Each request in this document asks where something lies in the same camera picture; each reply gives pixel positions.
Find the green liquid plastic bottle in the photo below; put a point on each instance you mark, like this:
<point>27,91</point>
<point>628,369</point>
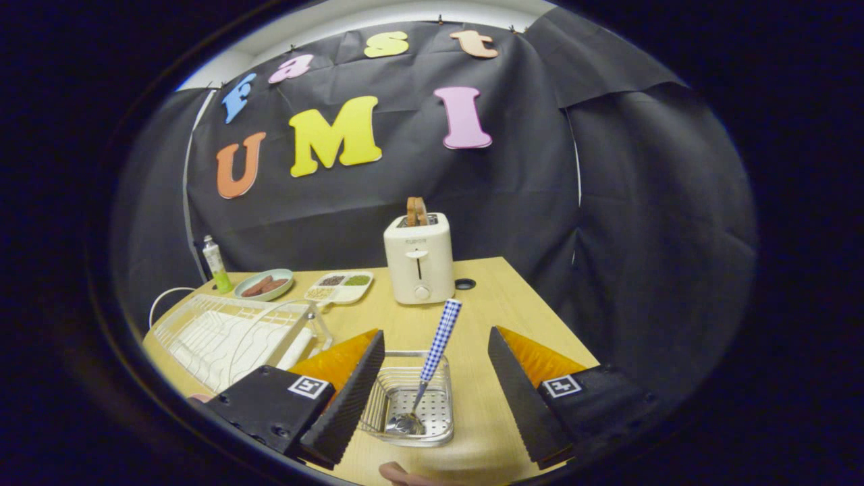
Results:
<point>217,266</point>

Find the brown meat piece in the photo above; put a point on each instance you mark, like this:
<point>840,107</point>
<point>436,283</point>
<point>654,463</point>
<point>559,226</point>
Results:
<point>255,287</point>
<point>275,285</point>

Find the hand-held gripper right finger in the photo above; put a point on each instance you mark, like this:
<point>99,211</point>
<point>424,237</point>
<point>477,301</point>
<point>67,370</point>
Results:
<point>523,405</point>

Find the white divided bean tray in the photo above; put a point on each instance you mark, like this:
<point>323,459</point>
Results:
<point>344,291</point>

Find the cream white toaster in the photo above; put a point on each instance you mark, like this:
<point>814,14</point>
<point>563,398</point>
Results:
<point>418,270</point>

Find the brown bread slice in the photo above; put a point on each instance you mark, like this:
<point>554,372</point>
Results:
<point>417,210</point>

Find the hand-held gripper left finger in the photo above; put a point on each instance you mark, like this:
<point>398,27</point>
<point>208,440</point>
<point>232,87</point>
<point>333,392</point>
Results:
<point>351,398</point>

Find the light green round dish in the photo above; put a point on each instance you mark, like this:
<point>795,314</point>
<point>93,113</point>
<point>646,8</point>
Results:
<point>287,275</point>

